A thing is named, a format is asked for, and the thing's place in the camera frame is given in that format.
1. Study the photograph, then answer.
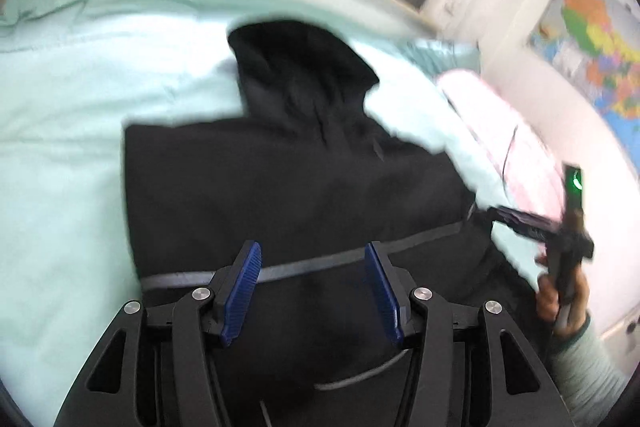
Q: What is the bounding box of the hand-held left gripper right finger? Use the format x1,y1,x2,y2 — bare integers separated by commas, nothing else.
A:
364,241,576,427

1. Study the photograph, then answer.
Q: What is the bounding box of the mint green pillow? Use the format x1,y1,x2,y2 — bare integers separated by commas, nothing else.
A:
397,37,482,80

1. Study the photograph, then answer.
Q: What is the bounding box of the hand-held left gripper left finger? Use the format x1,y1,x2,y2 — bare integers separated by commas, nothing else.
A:
52,240,263,427

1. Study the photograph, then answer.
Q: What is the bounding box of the black cable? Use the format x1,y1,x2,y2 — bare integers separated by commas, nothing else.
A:
499,122,522,190

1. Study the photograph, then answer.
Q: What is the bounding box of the pink pillow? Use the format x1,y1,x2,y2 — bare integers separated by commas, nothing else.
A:
435,70,568,220

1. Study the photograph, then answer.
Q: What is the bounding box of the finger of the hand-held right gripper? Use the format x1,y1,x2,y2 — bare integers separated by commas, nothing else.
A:
471,204,564,243

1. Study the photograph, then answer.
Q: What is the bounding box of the bed with mint green sheet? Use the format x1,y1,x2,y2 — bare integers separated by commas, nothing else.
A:
0,0,543,427

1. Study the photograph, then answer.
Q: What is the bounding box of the person's right hand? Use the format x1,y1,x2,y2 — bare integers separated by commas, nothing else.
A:
535,253,591,339

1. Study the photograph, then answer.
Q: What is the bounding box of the black jacket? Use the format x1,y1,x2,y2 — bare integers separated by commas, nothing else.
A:
122,20,551,427

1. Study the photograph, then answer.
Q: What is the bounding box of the colourful wall map poster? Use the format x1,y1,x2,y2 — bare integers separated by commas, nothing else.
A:
527,0,640,180

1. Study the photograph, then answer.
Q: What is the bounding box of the person's right forearm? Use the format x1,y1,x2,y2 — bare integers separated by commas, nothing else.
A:
547,314,631,427

